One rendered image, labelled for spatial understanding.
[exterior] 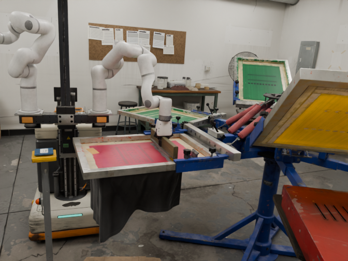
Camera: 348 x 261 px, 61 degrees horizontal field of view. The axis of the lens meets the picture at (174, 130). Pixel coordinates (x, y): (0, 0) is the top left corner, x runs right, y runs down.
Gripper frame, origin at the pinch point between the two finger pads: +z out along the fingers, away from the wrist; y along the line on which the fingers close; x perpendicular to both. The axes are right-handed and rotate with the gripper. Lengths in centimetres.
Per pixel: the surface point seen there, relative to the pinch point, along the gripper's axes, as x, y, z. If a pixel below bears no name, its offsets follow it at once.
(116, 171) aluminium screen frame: 29.6, 36.0, 3.3
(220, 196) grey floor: -91, -113, 101
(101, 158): 4.3, 38.8, 5.9
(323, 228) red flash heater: 113, -8, -10
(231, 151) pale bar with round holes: 31.2, -30.5, -3.3
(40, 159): -5, 71, 7
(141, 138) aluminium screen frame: -25.0, 6.3, 4.2
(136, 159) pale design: 10.4, 20.0, 5.7
